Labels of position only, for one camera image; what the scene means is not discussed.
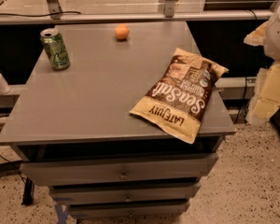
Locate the middle grey drawer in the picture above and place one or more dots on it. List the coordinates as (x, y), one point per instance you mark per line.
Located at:
(126, 194)

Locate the brown and yellow chip bag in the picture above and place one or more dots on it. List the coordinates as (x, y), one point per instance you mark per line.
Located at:
(177, 102)

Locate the metal frame rail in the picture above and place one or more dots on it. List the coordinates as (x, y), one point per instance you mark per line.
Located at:
(98, 11)

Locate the green soda can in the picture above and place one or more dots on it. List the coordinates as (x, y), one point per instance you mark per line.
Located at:
(52, 41)

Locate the grey drawer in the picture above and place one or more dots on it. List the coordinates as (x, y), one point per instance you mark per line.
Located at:
(62, 173)
(126, 194)
(128, 209)

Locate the top grey drawer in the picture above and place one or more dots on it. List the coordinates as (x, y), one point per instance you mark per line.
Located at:
(62, 173)

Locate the yellow foam block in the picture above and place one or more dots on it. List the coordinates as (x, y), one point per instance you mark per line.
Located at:
(266, 100)

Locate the bottom grey drawer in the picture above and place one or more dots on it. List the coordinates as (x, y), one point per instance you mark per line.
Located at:
(128, 209)

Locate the orange fruit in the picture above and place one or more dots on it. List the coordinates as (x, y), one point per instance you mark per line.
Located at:
(121, 32)

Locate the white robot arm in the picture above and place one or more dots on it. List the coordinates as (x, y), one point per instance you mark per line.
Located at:
(272, 36)

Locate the grey drawer cabinet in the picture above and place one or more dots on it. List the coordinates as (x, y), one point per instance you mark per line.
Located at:
(83, 112)

